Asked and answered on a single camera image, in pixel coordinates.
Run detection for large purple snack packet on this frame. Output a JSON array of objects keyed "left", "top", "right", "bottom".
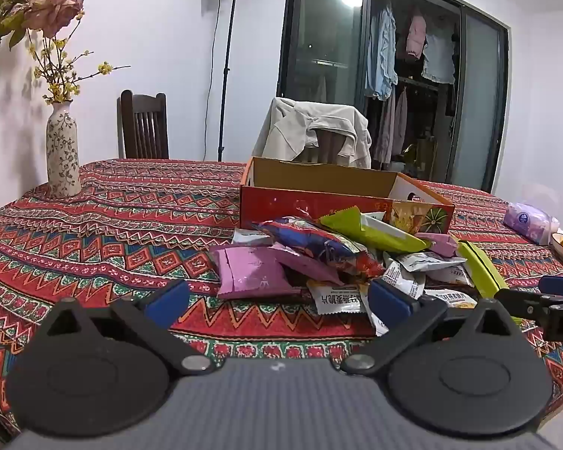
[{"left": 217, "top": 245, "right": 306, "bottom": 300}]

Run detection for small pink snack packet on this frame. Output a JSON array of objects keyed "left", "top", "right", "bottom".
[{"left": 415, "top": 232, "right": 459, "bottom": 258}]

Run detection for dark wooden chair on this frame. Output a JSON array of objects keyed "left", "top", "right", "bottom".
[{"left": 117, "top": 90, "right": 170, "bottom": 160}]

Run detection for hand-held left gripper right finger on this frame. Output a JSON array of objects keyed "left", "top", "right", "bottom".
[{"left": 340, "top": 279, "right": 521, "bottom": 377}]

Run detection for beige jacket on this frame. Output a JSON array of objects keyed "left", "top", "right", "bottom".
[{"left": 252, "top": 97, "right": 372, "bottom": 170}]

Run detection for floral ceramic vase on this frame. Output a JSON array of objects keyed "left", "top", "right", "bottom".
[{"left": 46, "top": 100, "right": 82, "bottom": 198}]

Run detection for black power cable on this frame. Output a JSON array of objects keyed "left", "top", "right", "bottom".
[{"left": 205, "top": 0, "right": 238, "bottom": 160}]

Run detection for pink rose bouquet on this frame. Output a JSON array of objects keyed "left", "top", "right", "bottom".
[{"left": 0, "top": 0, "right": 101, "bottom": 64}]

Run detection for hanging white top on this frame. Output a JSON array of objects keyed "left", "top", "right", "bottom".
[{"left": 421, "top": 25, "right": 457, "bottom": 84}]

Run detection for purple tissue pack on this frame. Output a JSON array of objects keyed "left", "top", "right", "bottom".
[{"left": 503, "top": 201, "right": 560, "bottom": 246}]

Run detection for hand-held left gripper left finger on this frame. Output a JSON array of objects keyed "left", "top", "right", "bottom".
[{"left": 40, "top": 280, "right": 217, "bottom": 376}]

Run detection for black framed sliding glass door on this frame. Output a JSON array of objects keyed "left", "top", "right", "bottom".
[{"left": 277, "top": 0, "right": 510, "bottom": 195}]

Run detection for long green snack packet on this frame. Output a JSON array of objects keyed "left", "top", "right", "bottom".
[{"left": 456, "top": 240, "right": 510, "bottom": 300}]

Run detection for hanging pink garment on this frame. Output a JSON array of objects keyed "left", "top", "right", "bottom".
[{"left": 406, "top": 14, "right": 428, "bottom": 61}]

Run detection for yellow flower branches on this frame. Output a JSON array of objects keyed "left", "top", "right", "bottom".
[{"left": 26, "top": 37, "right": 132, "bottom": 104}]

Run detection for lime green snack packet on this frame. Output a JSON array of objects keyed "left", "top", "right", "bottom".
[{"left": 320, "top": 207, "right": 432, "bottom": 253}]

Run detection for wooden chair under jacket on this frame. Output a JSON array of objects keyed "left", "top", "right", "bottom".
[{"left": 300, "top": 126, "right": 357, "bottom": 166}]

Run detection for red cardboard box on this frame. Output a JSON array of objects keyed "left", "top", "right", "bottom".
[{"left": 239, "top": 157, "right": 455, "bottom": 235}]

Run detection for hanging blue denim shirt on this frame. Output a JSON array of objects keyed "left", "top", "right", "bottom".
[{"left": 363, "top": 4, "right": 399, "bottom": 100}]

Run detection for hanging mauve garment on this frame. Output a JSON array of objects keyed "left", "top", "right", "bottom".
[
  {"left": 394, "top": 87, "right": 410, "bottom": 155},
  {"left": 374, "top": 89, "right": 397, "bottom": 165}
]

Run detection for dark blue red snack packet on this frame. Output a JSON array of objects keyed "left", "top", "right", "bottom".
[{"left": 252, "top": 216, "right": 385, "bottom": 279}]

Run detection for small purple snack packet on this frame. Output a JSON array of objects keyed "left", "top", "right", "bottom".
[{"left": 272, "top": 243, "right": 345, "bottom": 287}]

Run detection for pile of white snack packets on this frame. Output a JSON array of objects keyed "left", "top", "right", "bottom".
[{"left": 232, "top": 211, "right": 479, "bottom": 338}]

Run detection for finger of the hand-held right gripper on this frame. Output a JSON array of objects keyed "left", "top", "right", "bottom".
[
  {"left": 539, "top": 276, "right": 563, "bottom": 308},
  {"left": 494, "top": 287, "right": 552, "bottom": 322}
]

